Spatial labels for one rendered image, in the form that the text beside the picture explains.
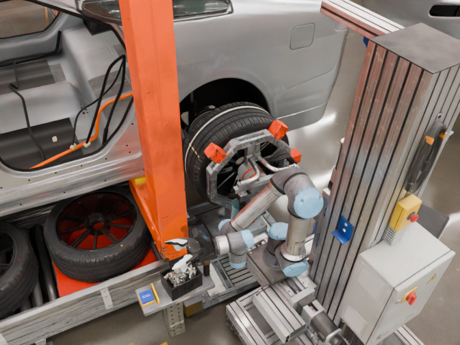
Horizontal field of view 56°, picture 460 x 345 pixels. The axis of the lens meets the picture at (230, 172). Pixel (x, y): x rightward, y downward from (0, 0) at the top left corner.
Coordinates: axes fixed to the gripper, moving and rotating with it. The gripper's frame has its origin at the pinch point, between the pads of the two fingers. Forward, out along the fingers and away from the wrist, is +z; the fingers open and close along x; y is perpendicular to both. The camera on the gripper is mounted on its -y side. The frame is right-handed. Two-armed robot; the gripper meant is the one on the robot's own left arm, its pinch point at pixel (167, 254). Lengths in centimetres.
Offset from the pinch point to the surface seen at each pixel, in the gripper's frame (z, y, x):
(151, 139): -5, -26, 46
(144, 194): 0, 43, 98
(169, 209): -9, 22, 53
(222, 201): -44, 43, 76
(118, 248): 22, 63, 77
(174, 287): -4, 63, 36
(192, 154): -31, 14, 89
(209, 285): -25, 74, 41
